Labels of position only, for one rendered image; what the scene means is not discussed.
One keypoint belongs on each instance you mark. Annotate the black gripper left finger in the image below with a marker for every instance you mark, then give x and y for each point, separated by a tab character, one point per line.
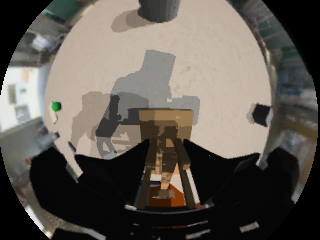
122	172

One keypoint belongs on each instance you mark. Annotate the green ball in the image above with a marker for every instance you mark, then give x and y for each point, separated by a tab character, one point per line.
56	106

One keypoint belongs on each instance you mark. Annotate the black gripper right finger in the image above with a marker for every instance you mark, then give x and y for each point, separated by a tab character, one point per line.
211	172

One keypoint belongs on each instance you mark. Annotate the dark grey ball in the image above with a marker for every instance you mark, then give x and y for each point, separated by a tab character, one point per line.
55	136

